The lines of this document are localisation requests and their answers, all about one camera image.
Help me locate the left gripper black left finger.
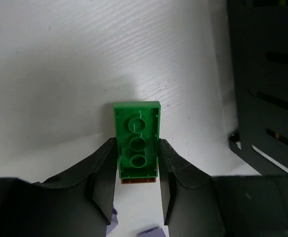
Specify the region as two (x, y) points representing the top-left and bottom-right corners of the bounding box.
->
(34, 137), (118, 225)

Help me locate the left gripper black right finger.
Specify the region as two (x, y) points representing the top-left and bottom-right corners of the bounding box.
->
(158, 139), (211, 226)

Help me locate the brown lego brick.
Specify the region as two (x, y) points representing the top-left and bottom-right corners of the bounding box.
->
(121, 177), (156, 184)

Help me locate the long green lego brick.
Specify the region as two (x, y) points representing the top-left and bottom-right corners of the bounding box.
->
(114, 101), (161, 180)

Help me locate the black two-cell container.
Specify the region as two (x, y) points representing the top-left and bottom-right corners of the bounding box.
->
(227, 0), (288, 175)

